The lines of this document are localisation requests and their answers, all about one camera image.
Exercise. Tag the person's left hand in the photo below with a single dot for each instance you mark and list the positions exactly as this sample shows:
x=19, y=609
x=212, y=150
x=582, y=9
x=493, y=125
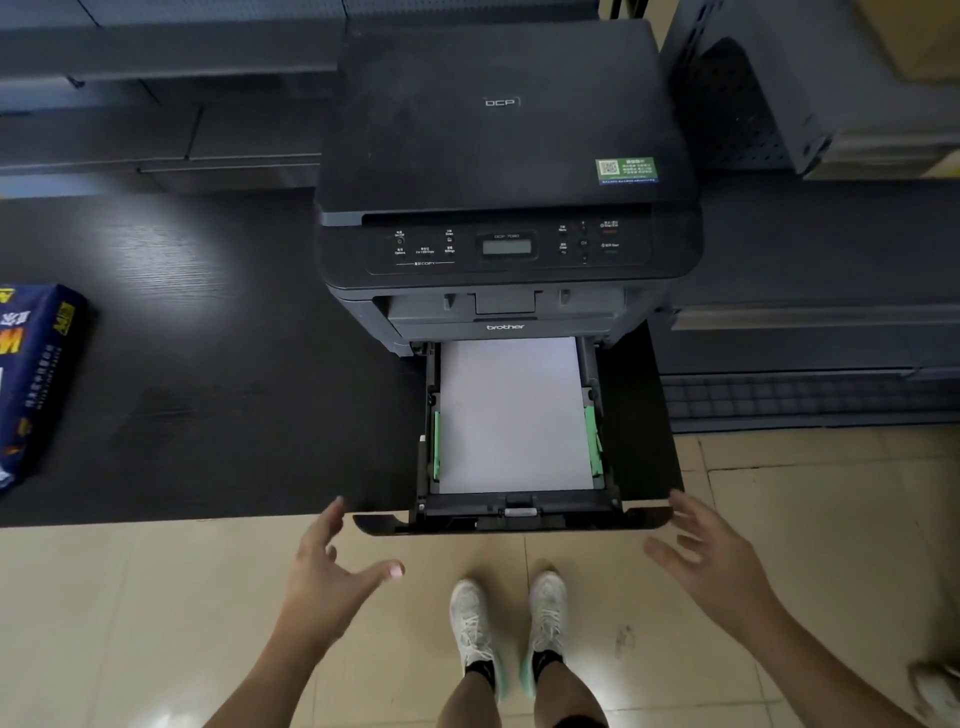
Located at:
x=322, y=592

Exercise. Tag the person's right hand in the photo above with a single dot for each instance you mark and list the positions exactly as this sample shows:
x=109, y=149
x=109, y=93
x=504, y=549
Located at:
x=724, y=577

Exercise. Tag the person's right thumb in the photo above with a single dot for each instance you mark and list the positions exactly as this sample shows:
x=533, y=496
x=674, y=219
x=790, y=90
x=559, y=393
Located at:
x=667, y=556

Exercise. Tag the person's left thumb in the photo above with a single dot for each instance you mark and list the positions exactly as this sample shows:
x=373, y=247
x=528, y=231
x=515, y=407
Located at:
x=375, y=579

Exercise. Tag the person's left forearm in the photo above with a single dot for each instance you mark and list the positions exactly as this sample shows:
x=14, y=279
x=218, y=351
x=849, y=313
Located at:
x=277, y=682

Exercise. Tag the person's right forearm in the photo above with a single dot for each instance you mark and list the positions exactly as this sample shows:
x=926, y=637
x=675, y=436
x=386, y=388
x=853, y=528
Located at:
x=810, y=675

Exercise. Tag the person's left white sneaker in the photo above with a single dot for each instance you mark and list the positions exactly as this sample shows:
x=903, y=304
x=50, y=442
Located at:
x=472, y=630

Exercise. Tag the person's white sneaker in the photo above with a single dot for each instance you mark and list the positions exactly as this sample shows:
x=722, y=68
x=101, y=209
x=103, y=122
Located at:
x=472, y=630
x=546, y=622

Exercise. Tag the green paper guide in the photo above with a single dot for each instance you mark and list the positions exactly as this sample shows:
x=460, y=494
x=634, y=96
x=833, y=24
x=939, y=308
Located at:
x=436, y=446
x=595, y=442

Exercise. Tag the person's right white sneaker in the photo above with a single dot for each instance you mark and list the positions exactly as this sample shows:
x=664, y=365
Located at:
x=546, y=622

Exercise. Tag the black printer paper tray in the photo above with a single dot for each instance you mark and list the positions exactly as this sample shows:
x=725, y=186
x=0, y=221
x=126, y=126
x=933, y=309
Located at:
x=637, y=420

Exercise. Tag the person's left leg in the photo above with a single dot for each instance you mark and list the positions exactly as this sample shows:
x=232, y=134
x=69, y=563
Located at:
x=476, y=705

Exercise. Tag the person's leg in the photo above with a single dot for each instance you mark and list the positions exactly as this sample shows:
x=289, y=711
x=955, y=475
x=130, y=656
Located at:
x=570, y=701
x=476, y=705

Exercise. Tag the person's right leg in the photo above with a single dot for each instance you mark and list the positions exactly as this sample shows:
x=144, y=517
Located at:
x=570, y=701

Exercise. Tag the white paper stack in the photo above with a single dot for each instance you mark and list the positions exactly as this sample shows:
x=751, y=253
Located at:
x=514, y=420

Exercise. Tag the low grey metal shelf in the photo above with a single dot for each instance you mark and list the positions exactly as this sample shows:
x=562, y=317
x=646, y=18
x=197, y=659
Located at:
x=817, y=360

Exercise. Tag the green white sticker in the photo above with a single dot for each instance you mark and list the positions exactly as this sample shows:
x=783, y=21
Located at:
x=626, y=169

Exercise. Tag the blue paper ream package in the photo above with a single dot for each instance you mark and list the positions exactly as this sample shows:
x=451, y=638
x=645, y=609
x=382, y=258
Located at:
x=37, y=375

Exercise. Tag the black laser printer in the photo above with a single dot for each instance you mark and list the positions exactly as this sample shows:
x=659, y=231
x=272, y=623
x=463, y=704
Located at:
x=495, y=142

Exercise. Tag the perforated grey metal rack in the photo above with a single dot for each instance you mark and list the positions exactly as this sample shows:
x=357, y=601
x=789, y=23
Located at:
x=750, y=90

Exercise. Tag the dark grey shelf unit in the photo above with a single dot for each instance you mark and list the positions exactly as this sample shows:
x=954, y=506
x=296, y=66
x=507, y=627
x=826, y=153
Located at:
x=165, y=97

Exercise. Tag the brown cardboard box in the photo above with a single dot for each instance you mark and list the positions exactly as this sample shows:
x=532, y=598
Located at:
x=915, y=37

